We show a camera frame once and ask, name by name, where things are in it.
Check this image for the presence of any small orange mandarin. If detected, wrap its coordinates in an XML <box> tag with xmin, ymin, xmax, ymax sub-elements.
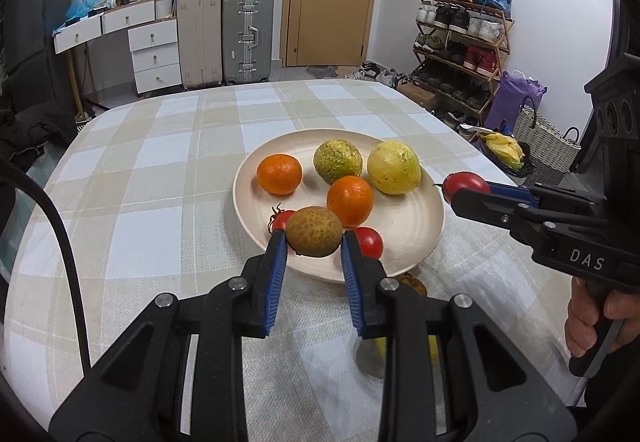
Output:
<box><xmin>327</xmin><ymin>175</ymin><xmax>375</xmax><ymax>227</ymax></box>

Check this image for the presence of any yellow bag in bin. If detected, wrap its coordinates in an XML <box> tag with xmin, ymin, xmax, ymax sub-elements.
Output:
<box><xmin>480</xmin><ymin>132</ymin><xmax>526</xmax><ymax>168</ymax></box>

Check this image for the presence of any brown cardboard box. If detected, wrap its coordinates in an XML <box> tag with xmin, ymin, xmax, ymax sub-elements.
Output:
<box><xmin>396</xmin><ymin>81</ymin><xmax>438</xmax><ymax>109</ymax></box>

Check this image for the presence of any woven basket bag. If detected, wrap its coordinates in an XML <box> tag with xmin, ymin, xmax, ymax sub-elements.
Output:
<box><xmin>514</xmin><ymin>104</ymin><xmax>583</xmax><ymax>173</ymax></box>

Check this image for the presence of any blue plastic bag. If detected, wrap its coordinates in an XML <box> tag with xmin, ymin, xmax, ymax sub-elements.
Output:
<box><xmin>65</xmin><ymin>0</ymin><xmax>108</xmax><ymax>21</ymax></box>

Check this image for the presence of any black jacket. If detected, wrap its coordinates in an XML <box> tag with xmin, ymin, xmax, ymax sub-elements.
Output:
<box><xmin>0</xmin><ymin>104</ymin><xmax>81</xmax><ymax>233</ymax></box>

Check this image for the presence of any person's right hand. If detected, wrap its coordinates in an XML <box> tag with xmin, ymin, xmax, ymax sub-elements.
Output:
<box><xmin>565</xmin><ymin>278</ymin><xmax>627</xmax><ymax>359</ymax></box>

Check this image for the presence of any silver suitcase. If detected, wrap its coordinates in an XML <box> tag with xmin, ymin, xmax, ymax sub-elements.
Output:
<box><xmin>222</xmin><ymin>0</ymin><xmax>275</xmax><ymax>85</ymax></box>

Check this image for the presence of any cream round plate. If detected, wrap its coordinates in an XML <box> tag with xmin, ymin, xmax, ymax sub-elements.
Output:
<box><xmin>233</xmin><ymin>128</ymin><xmax>446</xmax><ymax>283</ymax></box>

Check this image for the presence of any brown longan fruit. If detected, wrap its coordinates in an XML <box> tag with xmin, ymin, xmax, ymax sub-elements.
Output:
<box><xmin>285</xmin><ymin>206</ymin><xmax>344</xmax><ymax>258</ymax></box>

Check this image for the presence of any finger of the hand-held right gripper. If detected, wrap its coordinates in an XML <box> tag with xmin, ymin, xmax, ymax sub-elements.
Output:
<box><xmin>487</xmin><ymin>181</ymin><xmax>604</xmax><ymax>211</ymax></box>
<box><xmin>451</xmin><ymin>188</ymin><xmax>609</xmax><ymax>249</ymax></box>

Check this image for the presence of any green yellow passion fruit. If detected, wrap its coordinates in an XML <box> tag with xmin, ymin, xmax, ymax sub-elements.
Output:
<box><xmin>313</xmin><ymin>139</ymin><xmax>364</xmax><ymax>185</ymax></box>

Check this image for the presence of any beige suitcase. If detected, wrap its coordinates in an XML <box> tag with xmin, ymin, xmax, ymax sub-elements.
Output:
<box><xmin>177</xmin><ymin>0</ymin><xmax>224</xmax><ymax>90</ymax></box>

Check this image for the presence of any collection of assorted shoes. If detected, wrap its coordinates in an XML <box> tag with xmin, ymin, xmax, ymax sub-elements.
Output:
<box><xmin>412</xmin><ymin>0</ymin><xmax>513</xmax><ymax>123</ymax></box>

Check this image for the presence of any grey refrigerator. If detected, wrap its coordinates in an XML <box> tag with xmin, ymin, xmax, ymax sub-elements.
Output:
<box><xmin>0</xmin><ymin>0</ymin><xmax>76</xmax><ymax>110</ymax></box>

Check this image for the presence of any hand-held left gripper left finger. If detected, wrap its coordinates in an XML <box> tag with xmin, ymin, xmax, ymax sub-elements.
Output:
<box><xmin>48</xmin><ymin>232</ymin><xmax>289</xmax><ymax>442</ymax></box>

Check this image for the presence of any purple bag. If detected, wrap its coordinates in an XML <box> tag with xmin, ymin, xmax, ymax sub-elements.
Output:
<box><xmin>485</xmin><ymin>70</ymin><xmax>548</xmax><ymax>133</ymax></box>

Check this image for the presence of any wooden shoe rack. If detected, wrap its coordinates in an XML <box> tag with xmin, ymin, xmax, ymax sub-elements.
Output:
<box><xmin>411</xmin><ymin>0</ymin><xmax>516</xmax><ymax>124</ymax></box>

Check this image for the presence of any small brown wrinkled fruit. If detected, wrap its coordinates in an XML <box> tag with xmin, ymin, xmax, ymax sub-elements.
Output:
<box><xmin>400</xmin><ymin>273</ymin><xmax>428</xmax><ymax>298</ymax></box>

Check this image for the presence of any white desk with drawers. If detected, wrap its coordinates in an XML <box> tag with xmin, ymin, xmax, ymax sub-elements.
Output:
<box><xmin>52</xmin><ymin>0</ymin><xmax>183</xmax><ymax>99</ymax></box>

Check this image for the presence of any large orange mandarin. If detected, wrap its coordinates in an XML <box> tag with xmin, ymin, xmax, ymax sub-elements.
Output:
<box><xmin>257</xmin><ymin>154</ymin><xmax>303</xmax><ymax>195</ymax></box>

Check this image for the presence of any pile of loose shoes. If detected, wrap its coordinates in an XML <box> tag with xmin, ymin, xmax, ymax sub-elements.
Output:
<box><xmin>345</xmin><ymin>62</ymin><xmax>416</xmax><ymax>88</ymax></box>

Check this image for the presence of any red cherry tomato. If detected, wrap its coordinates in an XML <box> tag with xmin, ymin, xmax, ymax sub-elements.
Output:
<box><xmin>269</xmin><ymin>203</ymin><xmax>301</xmax><ymax>234</ymax></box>
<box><xmin>434</xmin><ymin>172</ymin><xmax>491</xmax><ymax>205</ymax></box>
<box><xmin>352</xmin><ymin>227</ymin><xmax>384</xmax><ymax>259</ymax></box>

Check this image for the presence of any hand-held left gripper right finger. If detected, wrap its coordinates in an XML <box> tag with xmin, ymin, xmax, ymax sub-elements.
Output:
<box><xmin>340</xmin><ymin>230</ymin><xmax>579</xmax><ymax>442</ymax></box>

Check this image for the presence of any black cable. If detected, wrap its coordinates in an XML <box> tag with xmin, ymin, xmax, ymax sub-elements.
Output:
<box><xmin>0</xmin><ymin>159</ymin><xmax>93</xmax><ymax>370</ymax></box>

